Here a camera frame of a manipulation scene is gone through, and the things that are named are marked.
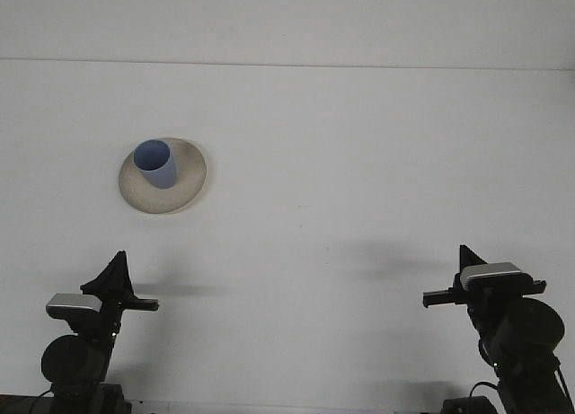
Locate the pale round plate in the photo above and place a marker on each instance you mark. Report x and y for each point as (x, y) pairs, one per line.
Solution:
(179, 198)

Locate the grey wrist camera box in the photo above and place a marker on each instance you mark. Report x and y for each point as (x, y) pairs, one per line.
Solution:
(72, 304)
(492, 274)

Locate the pale blue cup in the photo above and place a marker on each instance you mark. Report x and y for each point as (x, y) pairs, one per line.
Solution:
(161, 176)

